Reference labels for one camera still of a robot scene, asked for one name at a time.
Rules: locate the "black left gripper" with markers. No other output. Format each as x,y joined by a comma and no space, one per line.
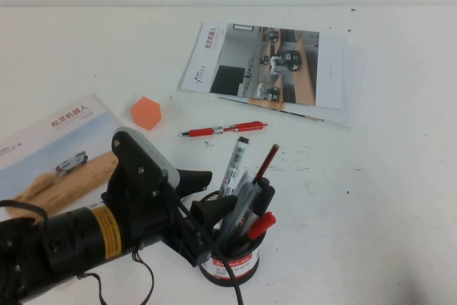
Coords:
150,219

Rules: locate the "white marker pen black cap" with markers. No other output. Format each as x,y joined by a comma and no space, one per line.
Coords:
233,165

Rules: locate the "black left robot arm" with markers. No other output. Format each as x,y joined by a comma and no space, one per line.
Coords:
71,240

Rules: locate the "clear plastic-wrapped pen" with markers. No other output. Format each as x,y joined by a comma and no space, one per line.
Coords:
242,190

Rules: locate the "grey barrel pen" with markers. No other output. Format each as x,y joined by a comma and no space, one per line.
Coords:
244,221

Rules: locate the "black mesh pen holder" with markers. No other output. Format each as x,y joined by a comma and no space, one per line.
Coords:
250,262

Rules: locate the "red gel pen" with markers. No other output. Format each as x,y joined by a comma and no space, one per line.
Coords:
246,127

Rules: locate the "black marker with clip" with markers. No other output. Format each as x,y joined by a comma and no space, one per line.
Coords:
266,196

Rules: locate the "red cap marker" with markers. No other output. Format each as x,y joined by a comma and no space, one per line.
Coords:
262,225

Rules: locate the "red and black pencil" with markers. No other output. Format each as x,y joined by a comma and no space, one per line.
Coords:
267,163

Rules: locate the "orange hexagonal block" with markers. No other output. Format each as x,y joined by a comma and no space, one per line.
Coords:
146,114

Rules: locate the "brochure with wood print edge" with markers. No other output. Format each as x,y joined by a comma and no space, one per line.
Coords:
303,112

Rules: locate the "desert photo brochure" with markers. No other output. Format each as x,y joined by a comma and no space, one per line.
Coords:
53,148

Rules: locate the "office photo brochure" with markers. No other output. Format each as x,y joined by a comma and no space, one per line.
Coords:
303,69

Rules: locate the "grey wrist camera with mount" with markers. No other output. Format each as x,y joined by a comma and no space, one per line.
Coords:
150,151

